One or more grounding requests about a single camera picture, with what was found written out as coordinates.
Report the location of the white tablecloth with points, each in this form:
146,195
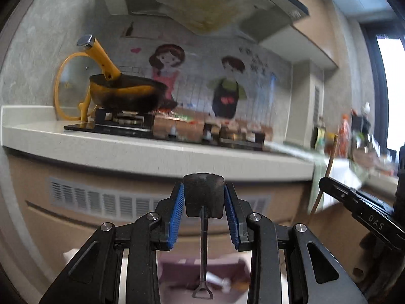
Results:
72,255

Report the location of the long grey vent grille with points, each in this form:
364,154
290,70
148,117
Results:
95,198

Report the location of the grey range hood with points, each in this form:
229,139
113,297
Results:
202,0

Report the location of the black shovel-shaped spoon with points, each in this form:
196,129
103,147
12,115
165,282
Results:
204,196

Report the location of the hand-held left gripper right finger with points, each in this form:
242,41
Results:
231,215

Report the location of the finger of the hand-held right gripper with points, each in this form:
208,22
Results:
338,193

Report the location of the wooden chopstick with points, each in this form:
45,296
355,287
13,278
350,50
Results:
330,158

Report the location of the window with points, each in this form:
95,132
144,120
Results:
392,95

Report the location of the red snack packet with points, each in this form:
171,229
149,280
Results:
344,136

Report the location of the maroon plastic utensil holder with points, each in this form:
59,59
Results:
177,272

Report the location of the dark bottle with white cap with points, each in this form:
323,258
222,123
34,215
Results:
364,120

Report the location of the cartoon wall poster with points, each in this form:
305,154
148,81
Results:
196,79

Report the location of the black gas stove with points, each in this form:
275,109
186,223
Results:
133,126

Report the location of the beige upper cabinet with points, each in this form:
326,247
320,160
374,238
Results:
310,31

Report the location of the yellow-rimmed glass lid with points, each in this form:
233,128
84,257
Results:
58,88

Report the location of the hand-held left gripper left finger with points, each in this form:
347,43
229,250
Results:
175,215

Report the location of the white kitchen countertop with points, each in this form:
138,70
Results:
126,150

